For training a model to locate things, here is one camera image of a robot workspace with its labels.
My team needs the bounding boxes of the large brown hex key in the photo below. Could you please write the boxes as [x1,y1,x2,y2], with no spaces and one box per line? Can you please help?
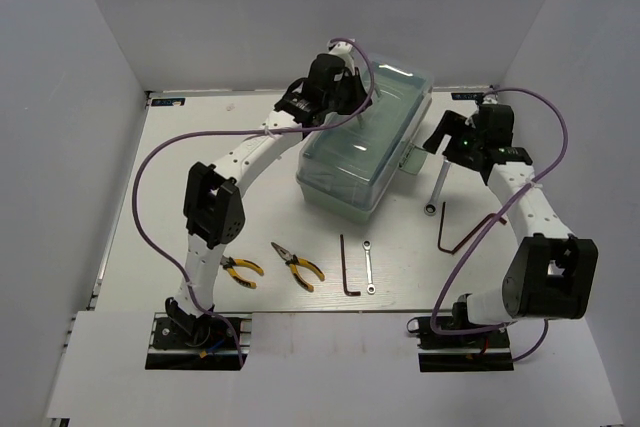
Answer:
[436,202,508,255]

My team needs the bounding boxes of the green plastic toolbox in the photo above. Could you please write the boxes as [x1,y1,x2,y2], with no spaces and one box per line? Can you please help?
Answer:
[296,54,434,223]

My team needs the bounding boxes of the large silver ratchet wrench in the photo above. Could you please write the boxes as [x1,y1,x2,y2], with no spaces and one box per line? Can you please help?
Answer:
[424,159,450,216]

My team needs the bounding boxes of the small silver ratchet wrench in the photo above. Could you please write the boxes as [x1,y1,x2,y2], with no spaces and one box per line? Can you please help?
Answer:
[362,240,376,295]

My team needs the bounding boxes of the yellow handled pliers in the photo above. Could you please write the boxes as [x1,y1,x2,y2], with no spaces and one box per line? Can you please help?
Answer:
[218,254,265,292]
[270,241,326,293]

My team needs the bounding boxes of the small brown hex key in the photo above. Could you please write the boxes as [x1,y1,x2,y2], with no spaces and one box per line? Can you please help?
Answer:
[339,234,361,297]

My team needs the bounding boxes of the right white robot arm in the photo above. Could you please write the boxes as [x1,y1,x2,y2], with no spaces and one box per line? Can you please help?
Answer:
[423,104,598,346]

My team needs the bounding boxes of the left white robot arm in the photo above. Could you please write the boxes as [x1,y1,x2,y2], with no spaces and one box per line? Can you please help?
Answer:
[165,41,371,346]

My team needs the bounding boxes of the blue label sticker right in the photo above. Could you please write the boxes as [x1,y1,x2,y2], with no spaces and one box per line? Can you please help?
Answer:
[451,92,484,102]

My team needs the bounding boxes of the blue label sticker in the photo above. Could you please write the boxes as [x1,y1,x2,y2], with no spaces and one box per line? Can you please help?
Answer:
[150,98,186,107]
[451,92,484,102]

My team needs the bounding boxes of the blue label sticker left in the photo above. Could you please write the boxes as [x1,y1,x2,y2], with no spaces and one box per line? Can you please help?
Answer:
[150,98,186,107]

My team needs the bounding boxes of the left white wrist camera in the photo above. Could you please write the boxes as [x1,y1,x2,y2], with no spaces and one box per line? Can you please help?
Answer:
[327,40,356,74]

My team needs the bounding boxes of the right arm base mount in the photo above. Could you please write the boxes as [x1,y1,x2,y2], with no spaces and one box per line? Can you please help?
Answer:
[406,316,514,373]

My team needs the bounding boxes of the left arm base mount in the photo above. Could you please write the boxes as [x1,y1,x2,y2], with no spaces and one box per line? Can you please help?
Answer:
[144,314,252,372]

